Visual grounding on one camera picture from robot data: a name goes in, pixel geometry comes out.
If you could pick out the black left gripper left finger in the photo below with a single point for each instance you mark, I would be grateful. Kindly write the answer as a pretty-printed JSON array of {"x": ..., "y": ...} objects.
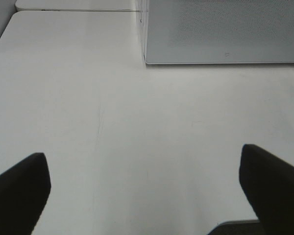
[{"x": 24, "y": 191}]

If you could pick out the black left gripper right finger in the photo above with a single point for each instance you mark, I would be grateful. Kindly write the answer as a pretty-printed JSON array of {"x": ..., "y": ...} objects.
[{"x": 268, "y": 184}]

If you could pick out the white microwave door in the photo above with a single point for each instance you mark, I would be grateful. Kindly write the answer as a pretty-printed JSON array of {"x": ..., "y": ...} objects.
[{"x": 217, "y": 31}]

